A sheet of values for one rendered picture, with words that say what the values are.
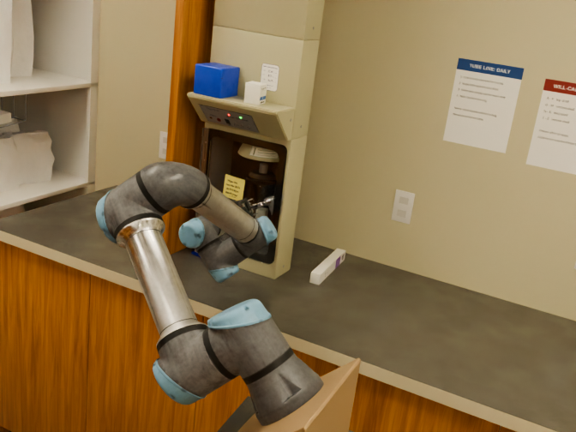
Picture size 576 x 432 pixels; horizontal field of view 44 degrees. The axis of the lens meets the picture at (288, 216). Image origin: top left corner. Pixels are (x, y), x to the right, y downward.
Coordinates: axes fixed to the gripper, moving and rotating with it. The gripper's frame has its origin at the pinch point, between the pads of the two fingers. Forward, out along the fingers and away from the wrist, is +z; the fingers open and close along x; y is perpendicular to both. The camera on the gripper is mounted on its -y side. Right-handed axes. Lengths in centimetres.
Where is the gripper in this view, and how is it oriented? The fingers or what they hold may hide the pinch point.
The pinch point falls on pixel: (247, 208)
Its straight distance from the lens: 224.6
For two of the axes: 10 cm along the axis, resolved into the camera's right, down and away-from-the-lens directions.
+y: 8.0, -3.0, -5.1
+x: -3.7, -9.3, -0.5
